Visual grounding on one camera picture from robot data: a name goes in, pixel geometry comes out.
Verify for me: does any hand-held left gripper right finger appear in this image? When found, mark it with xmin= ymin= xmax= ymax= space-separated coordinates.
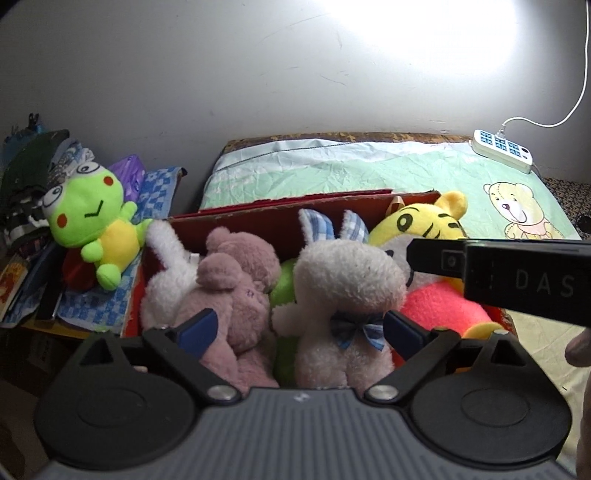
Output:
xmin=365 ymin=309 xmax=525 ymax=403

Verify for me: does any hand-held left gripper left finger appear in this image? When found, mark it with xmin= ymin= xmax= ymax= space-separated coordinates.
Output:
xmin=74 ymin=308 xmax=242 ymax=403

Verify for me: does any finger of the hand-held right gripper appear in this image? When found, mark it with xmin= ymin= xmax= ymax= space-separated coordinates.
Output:
xmin=406 ymin=237 xmax=468 ymax=280

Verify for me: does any yellow tiger plush toy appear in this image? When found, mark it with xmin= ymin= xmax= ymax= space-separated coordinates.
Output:
xmin=368 ymin=191 xmax=505 ymax=365

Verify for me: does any white fluffy plush toy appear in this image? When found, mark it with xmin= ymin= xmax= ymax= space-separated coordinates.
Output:
xmin=140 ymin=219 xmax=208 ymax=333

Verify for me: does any mauve teddy bear plush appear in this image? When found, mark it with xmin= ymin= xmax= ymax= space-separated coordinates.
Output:
xmin=196 ymin=228 xmax=282 ymax=393

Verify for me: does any plaid-eared rabbit plush toy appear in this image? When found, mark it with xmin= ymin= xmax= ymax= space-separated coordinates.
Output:
xmin=271 ymin=209 xmax=408 ymax=391

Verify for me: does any red cardboard box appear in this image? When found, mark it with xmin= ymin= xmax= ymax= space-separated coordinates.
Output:
xmin=121 ymin=190 xmax=513 ymax=342

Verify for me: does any person's right hand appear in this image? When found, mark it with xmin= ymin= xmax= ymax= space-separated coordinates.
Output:
xmin=566 ymin=331 xmax=591 ymax=480

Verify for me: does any white power strip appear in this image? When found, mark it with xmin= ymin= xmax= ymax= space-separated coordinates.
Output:
xmin=471 ymin=129 xmax=534 ymax=175

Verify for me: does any bear printed blanket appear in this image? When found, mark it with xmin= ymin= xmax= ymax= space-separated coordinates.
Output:
xmin=199 ymin=137 xmax=591 ymax=467

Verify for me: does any blue checkered cloth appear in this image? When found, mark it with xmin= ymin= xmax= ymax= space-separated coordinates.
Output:
xmin=55 ymin=166 xmax=185 ymax=333

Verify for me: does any green frog plush toy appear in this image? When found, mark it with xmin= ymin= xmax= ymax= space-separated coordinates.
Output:
xmin=42 ymin=161 xmax=153 ymax=291

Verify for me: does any brown cardboard box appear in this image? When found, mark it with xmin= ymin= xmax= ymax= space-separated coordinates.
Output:
xmin=0 ymin=325 xmax=98 ymax=416

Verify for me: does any purple package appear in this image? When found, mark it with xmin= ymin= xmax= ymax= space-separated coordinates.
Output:
xmin=108 ymin=154 xmax=148 ymax=204

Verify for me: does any stack of books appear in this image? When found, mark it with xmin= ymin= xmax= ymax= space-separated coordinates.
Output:
xmin=0 ymin=240 xmax=65 ymax=328

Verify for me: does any pile of clothes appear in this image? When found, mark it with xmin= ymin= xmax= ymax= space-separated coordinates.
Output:
xmin=0 ymin=113 xmax=100 ymax=250

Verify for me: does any white power cable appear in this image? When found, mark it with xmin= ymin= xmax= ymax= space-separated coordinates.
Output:
xmin=496 ymin=60 xmax=591 ymax=139

